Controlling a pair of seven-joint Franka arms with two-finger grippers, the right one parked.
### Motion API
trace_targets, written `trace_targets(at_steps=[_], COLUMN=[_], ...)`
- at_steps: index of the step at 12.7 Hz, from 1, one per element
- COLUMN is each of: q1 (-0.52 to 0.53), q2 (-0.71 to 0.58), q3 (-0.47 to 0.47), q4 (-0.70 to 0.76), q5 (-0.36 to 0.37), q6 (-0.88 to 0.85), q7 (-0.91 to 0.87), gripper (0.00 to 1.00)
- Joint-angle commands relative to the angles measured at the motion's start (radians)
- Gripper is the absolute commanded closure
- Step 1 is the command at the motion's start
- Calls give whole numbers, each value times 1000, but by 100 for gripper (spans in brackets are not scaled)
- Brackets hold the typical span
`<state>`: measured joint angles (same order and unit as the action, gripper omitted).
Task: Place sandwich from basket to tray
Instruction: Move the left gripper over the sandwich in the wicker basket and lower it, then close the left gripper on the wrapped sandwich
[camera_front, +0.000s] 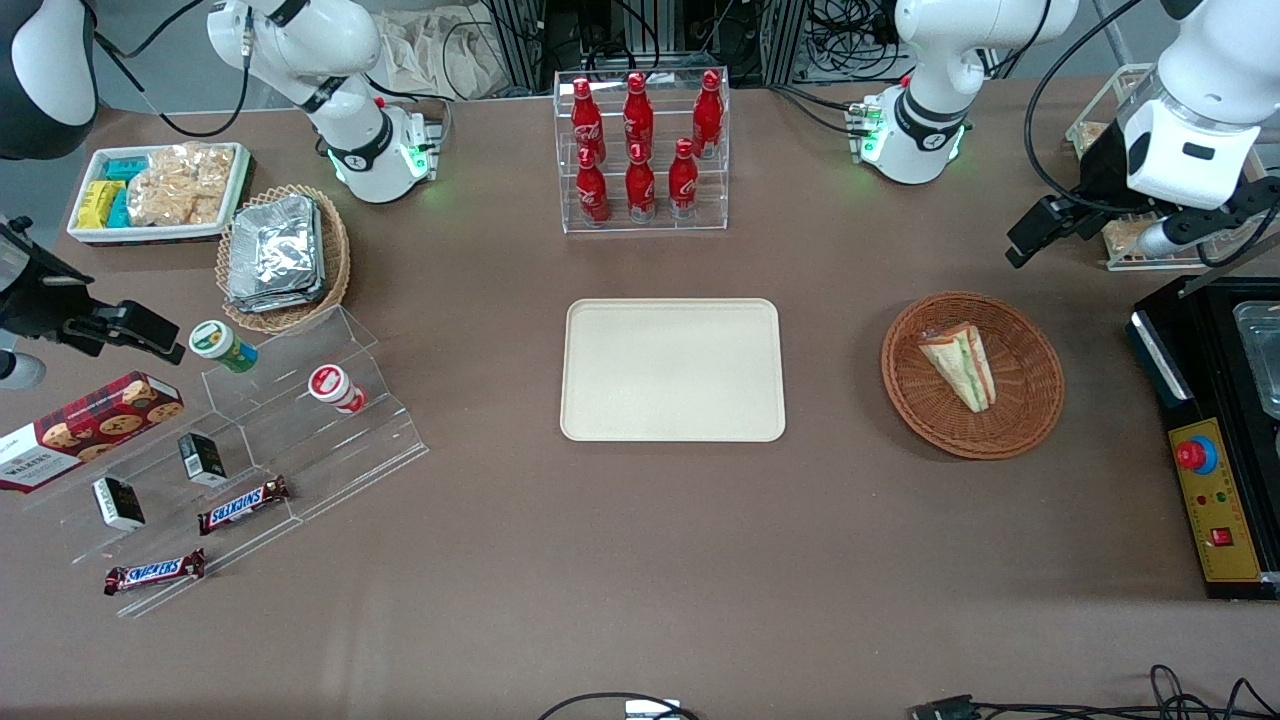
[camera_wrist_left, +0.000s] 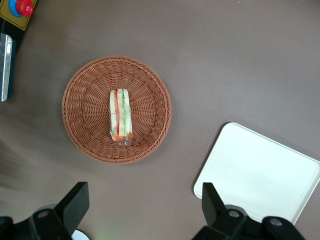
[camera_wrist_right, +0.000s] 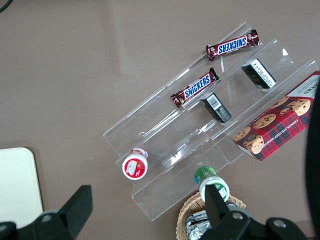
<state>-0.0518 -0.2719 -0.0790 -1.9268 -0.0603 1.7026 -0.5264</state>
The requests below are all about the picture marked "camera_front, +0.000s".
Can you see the clear bagged fried snack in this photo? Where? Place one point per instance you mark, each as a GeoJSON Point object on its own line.
{"type": "Point", "coordinates": [1088, 135]}
{"type": "Point", "coordinates": [1125, 238]}

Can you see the black countertop appliance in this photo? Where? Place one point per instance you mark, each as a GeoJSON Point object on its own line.
{"type": "Point", "coordinates": [1225, 400]}

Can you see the triangular sandwich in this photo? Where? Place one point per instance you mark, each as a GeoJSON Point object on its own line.
{"type": "Point", "coordinates": [960, 365]}

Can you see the yellow snack packet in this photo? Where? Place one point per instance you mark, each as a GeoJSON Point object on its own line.
{"type": "Point", "coordinates": [97, 205]}

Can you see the red cola bottle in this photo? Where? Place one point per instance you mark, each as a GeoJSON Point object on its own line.
{"type": "Point", "coordinates": [638, 115]}
{"type": "Point", "coordinates": [640, 185]}
{"type": "Point", "coordinates": [683, 182]}
{"type": "Point", "coordinates": [587, 120]}
{"type": "Point", "coordinates": [708, 112]}
{"type": "Point", "coordinates": [592, 190]}

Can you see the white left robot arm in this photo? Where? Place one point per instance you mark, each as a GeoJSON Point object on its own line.
{"type": "Point", "coordinates": [930, 60]}

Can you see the clear container in appliance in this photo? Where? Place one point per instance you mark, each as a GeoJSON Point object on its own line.
{"type": "Point", "coordinates": [1262, 360]}

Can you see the grey cylinder at right gripper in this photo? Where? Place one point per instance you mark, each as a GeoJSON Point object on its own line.
{"type": "Point", "coordinates": [20, 370]}

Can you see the Snickers chocolate bar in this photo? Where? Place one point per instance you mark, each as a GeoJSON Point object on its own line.
{"type": "Point", "coordinates": [155, 572]}
{"type": "Point", "coordinates": [243, 505]}

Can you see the oval light wicker basket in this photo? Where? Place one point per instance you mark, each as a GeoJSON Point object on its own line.
{"type": "Point", "coordinates": [335, 260]}

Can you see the clear acrylic bottle rack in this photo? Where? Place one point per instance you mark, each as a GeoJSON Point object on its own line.
{"type": "Point", "coordinates": [665, 215]}

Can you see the white rectangular snack tray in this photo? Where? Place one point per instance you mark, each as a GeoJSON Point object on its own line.
{"type": "Point", "coordinates": [85, 232]}

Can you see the yellow control panel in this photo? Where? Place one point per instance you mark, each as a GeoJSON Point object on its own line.
{"type": "Point", "coordinates": [1225, 500]}

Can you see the green lidded snack cup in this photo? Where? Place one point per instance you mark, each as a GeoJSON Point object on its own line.
{"type": "Point", "coordinates": [220, 344]}

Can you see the silver foil wrapped packet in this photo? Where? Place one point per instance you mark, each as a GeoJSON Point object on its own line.
{"type": "Point", "coordinates": [270, 298]}
{"type": "Point", "coordinates": [275, 240]}

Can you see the round brown wicker basket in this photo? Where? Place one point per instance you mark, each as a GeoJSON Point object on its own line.
{"type": "Point", "coordinates": [1030, 400]}

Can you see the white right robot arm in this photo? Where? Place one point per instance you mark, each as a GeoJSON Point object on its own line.
{"type": "Point", "coordinates": [330, 50]}

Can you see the tartan Walkers cookie box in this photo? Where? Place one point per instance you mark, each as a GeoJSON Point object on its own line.
{"type": "Point", "coordinates": [90, 425]}

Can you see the clear acrylic stepped display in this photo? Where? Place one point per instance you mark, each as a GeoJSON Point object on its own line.
{"type": "Point", "coordinates": [330, 450]}

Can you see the grey cylinder at left gripper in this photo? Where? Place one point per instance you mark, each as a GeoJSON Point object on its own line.
{"type": "Point", "coordinates": [1170, 240]}

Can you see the beige crumpled cloth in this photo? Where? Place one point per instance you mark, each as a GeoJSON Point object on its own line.
{"type": "Point", "coordinates": [440, 50]}

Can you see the red emergency stop button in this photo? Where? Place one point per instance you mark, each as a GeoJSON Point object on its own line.
{"type": "Point", "coordinates": [1195, 455]}

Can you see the red lidded snack cup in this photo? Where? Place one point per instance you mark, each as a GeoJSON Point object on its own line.
{"type": "Point", "coordinates": [333, 386]}

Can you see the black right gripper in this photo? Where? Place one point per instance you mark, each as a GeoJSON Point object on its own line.
{"type": "Point", "coordinates": [35, 298]}

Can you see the small black box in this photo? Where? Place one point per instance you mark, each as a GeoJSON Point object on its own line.
{"type": "Point", "coordinates": [203, 460]}
{"type": "Point", "coordinates": [118, 503]}

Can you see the grey cylinder at gripper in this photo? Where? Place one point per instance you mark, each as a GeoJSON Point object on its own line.
{"type": "Point", "coordinates": [20, 370]}
{"type": "Point", "coordinates": [1170, 240]}

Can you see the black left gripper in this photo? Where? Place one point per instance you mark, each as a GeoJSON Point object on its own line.
{"type": "Point", "coordinates": [1098, 172]}

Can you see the teal snack packet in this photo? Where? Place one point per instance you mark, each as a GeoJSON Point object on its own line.
{"type": "Point", "coordinates": [125, 168]}
{"type": "Point", "coordinates": [119, 210]}

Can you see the beige plastic serving tray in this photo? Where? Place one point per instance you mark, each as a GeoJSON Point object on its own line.
{"type": "Point", "coordinates": [670, 370]}

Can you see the clear bag of crackers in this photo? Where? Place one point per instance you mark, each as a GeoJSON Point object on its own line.
{"type": "Point", "coordinates": [180, 185]}

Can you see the aluminium frame post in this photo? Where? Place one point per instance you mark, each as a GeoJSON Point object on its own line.
{"type": "Point", "coordinates": [520, 45]}
{"type": "Point", "coordinates": [782, 40]}

